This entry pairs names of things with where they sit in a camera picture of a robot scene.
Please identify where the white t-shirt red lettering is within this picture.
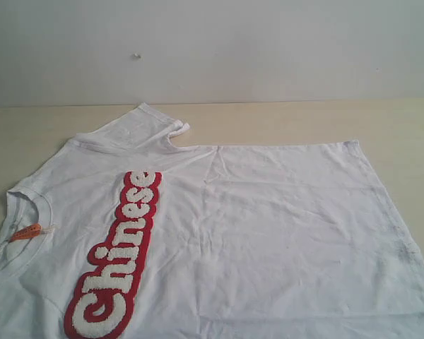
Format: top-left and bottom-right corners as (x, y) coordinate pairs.
(0, 104), (424, 338)

